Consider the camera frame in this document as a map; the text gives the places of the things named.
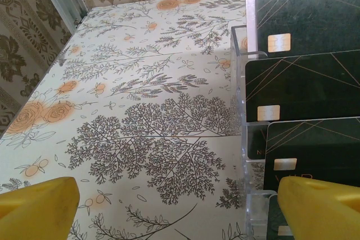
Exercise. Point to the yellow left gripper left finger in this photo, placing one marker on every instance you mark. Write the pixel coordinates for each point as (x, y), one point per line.
(36, 212)

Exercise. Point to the black credit card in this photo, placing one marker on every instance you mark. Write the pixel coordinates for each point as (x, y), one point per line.
(317, 150)
(303, 91)
(277, 217)
(309, 18)

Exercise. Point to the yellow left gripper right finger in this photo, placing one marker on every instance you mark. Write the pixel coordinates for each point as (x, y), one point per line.
(323, 212)

